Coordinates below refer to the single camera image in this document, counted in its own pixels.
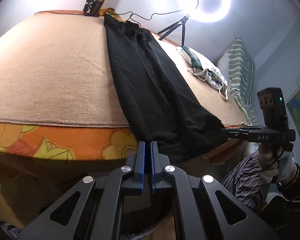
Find black mini tripod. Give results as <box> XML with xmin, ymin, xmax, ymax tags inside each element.
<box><xmin>158</xmin><ymin>15</ymin><xmax>190</xmax><ymax>46</ymax></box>

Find beige blanket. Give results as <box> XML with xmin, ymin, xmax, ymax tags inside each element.
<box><xmin>0</xmin><ymin>12</ymin><xmax>246</xmax><ymax>128</ymax></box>

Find white tote bag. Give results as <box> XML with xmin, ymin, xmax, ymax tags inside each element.
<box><xmin>177</xmin><ymin>47</ymin><xmax>228</xmax><ymax>101</ymax></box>

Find right hand white glove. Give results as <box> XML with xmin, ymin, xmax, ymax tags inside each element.
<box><xmin>257</xmin><ymin>144</ymin><xmax>296</xmax><ymax>185</ymax></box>

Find green striped white pillow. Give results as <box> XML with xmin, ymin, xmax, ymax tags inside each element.
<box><xmin>217</xmin><ymin>37</ymin><xmax>258</xmax><ymax>126</ymax></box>

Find orange floral bedsheet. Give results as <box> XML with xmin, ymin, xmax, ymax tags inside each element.
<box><xmin>0</xmin><ymin>11</ymin><xmax>245</xmax><ymax>161</ymax></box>

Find black camera box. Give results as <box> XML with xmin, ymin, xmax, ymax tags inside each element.
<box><xmin>257</xmin><ymin>87</ymin><xmax>288</xmax><ymax>132</ymax></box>

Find black pants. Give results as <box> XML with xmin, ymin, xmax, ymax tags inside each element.
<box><xmin>104</xmin><ymin>16</ymin><xmax>227</xmax><ymax>163</ymax></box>

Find black forearm sleeve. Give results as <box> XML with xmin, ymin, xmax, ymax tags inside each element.
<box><xmin>261</xmin><ymin>164</ymin><xmax>300</xmax><ymax>233</ymax></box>

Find black power cable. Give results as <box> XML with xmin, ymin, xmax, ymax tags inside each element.
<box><xmin>39</xmin><ymin>0</ymin><xmax>200</xmax><ymax>28</ymax></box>

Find folded silver tripod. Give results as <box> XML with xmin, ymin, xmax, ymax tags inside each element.
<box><xmin>83</xmin><ymin>0</ymin><xmax>102</xmax><ymax>17</ymax></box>

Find striped grey trousers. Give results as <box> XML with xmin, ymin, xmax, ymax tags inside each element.
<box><xmin>221</xmin><ymin>152</ymin><xmax>269</xmax><ymax>213</ymax></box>

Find white ring light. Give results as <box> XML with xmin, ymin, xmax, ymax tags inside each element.
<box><xmin>176</xmin><ymin>0</ymin><xmax>231</xmax><ymax>23</ymax></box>

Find dark green folded garment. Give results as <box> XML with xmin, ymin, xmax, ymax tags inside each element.
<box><xmin>181</xmin><ymin>46</ymin><xmax>203</xmax><ymax>70</ymax></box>

